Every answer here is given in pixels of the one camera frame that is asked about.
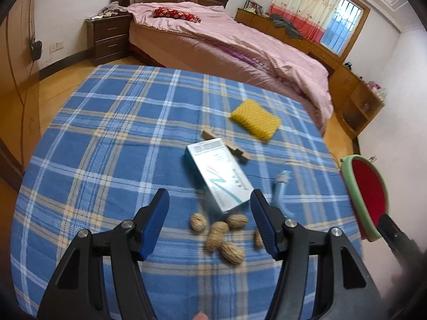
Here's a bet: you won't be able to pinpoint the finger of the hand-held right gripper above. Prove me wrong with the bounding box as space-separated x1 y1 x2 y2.
376 213 419 267

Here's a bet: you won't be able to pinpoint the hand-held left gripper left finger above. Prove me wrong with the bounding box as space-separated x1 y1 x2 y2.
36 188 171 320

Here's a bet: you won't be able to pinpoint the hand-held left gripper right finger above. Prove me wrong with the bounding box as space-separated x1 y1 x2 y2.
250 189 389 320

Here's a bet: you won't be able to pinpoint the teal and white box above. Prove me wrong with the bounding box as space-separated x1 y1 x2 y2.
184 138 252 214

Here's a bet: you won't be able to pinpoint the light blue plastic piece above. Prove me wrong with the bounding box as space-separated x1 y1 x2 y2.
272 170 296 219

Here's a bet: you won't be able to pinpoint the wooden clothespin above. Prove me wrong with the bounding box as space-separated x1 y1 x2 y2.
201 127 251 165

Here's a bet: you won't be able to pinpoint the blue plaid tablecloth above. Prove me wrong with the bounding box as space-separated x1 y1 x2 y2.
10 64 364 320

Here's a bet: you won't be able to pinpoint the yellow sponge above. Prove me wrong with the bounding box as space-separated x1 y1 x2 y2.
230 99 281 141

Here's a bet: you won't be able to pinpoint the pink and white items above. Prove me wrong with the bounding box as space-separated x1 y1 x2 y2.
367 81 388 99

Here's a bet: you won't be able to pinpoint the long wooden cabinet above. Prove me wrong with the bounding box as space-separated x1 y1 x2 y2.
235 8 386 141

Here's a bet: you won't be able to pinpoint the pink blanket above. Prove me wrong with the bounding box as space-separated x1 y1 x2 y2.
127 2 334 134

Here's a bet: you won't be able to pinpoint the dark wooden nightstand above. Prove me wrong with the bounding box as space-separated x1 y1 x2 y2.
85 14 134 66

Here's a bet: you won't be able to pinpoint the grey cloth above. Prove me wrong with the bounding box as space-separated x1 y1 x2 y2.
268 14 302 39

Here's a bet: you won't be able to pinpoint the red patterned pillow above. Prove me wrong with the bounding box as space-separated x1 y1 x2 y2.
153 7 202 24

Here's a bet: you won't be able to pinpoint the pile of clothes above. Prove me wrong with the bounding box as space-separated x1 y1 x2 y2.
88 2 129 21

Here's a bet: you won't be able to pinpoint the picture frames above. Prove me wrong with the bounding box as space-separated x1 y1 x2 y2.
243 0 264 14

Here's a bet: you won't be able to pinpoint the white and red curtain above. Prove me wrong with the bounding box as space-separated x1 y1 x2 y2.
268 0 344 44

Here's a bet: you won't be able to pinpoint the window with wooden frame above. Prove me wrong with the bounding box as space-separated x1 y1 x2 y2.
319 0 371 57

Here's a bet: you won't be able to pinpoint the dark wall cable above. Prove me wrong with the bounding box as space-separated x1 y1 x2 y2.
10 0 38 161

